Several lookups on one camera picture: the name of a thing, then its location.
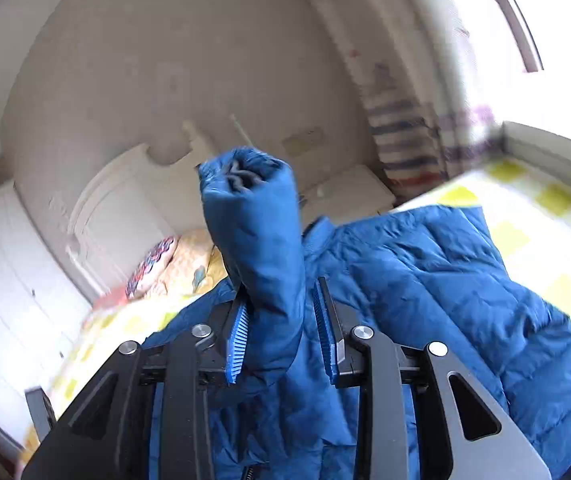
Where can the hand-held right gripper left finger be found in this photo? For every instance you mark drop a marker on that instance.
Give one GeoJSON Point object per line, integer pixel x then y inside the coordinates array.
{"type": "Point", "coordinates": [237, 345]}

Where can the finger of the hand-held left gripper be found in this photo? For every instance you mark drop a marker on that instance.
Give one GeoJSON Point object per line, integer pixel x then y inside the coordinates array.
{"type": "Point", "coordinates": [40, 412]}

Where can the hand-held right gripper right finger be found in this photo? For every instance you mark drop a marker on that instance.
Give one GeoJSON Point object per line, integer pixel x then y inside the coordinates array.
{"type": "Point", "coordinates": [326, 330]}

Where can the blue puffer jacket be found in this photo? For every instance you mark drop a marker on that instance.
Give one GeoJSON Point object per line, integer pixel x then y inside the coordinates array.
{"type": "Point", "coordinates": [415, 285]}

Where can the peach patterned pillow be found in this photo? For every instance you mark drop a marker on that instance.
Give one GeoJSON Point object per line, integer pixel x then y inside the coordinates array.
{"type": "Point", "coordinates": [193, 260]}

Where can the white wardrobe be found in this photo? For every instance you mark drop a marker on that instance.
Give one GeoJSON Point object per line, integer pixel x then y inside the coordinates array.
{"type": "Point", "coordinates": [10, 300]}

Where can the colourful patterned pillow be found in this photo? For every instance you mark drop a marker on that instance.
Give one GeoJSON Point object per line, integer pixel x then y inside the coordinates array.
{"type": "Point", "coordinates": [149, 267]}

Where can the white nightstand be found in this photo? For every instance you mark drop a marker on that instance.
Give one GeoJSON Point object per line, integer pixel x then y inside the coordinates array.
{"type": "Point", "coordinates": [348, 192]}

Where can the white wooden headboard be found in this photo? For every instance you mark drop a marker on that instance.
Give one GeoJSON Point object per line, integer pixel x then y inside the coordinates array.
{"type": "Point", "coordinates": [115, 220]}

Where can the printed curtain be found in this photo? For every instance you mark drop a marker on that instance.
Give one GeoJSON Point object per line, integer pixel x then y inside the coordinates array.
{"type": "Point", "coordinates": [415, 125]}

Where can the yellow checked bed sheet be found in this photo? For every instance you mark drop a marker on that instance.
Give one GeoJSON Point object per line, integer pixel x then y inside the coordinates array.
{"type": "Point", "coordinates": [540, 240]}

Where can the white window sill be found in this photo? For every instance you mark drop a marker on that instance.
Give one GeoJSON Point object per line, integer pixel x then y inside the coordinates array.
{"type": "Point", "coordinates": [550, 152]}

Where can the wall socket panel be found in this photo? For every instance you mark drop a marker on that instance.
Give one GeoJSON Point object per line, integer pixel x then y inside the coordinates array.
{"type": "Point", "coordinates": [304, 141]}

